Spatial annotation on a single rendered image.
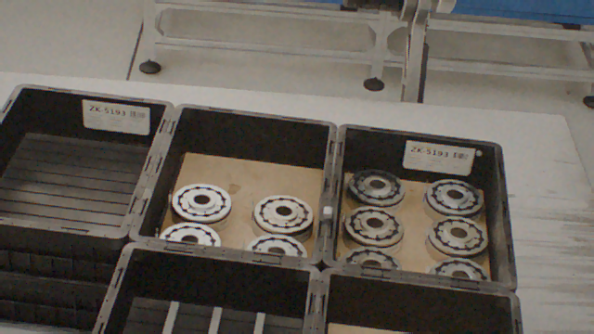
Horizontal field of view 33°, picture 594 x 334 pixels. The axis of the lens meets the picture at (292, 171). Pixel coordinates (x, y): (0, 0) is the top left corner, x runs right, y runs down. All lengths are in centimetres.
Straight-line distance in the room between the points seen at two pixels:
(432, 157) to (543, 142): 52
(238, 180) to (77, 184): 29
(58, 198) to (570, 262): 97
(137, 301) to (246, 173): 39
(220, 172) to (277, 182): 11
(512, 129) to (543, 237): 38
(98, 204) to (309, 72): 212
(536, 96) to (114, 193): 238
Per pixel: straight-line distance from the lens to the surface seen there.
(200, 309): 160
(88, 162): 190
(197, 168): 188
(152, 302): 161
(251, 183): 185
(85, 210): 179
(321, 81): 378
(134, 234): 158
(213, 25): 409
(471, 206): 183
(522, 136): 235
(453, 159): 188
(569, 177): 226
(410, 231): 179
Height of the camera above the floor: 195
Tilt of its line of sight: 36 degrees down
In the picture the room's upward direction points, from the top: 6 degrees clockwise
